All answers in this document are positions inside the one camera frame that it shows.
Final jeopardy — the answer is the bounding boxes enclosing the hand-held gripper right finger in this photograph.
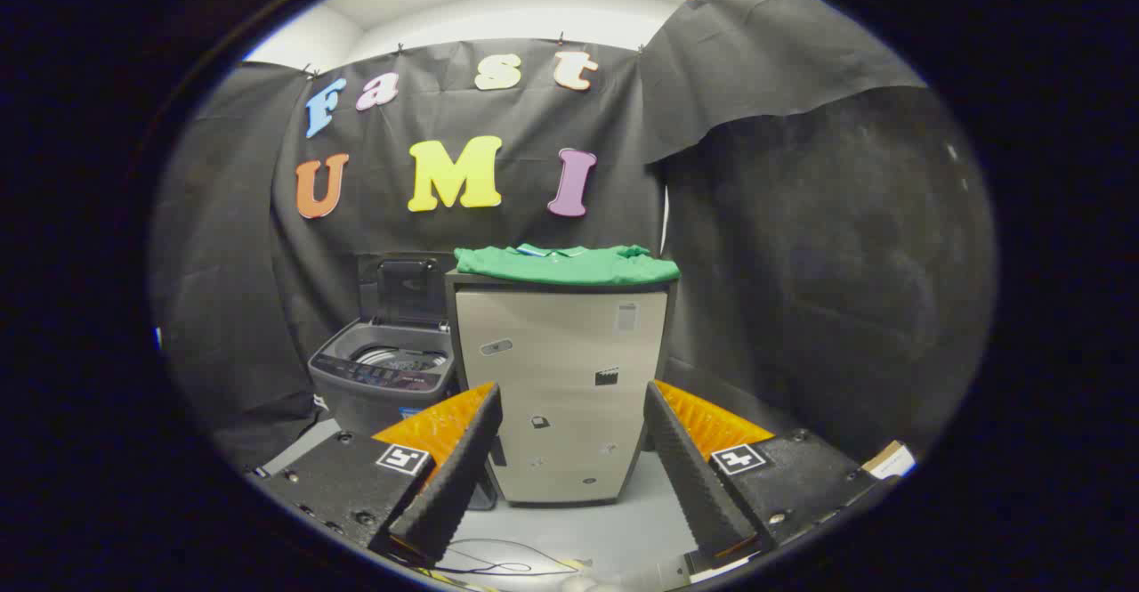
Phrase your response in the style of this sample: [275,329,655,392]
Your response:
[642,379,882,575]

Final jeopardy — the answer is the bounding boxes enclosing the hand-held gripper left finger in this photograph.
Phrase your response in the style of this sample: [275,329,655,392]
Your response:
[258,382,505,566]

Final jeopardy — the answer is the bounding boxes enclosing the grey washing machine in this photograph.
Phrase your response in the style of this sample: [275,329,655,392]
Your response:
[308,318,460,438]

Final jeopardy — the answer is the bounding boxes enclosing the green polo shirt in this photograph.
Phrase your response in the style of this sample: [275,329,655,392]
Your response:
[454,243,682,288]

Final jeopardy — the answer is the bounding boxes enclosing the beige cabinet with dark top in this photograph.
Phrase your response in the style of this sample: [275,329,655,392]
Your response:
[445,270,679,508]

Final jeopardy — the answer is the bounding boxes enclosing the cardboard box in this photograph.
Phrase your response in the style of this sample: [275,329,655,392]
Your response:
[860,440,918,481]

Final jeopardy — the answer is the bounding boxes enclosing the thin black cable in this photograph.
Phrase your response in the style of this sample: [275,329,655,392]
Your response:
[434,539,575,577]

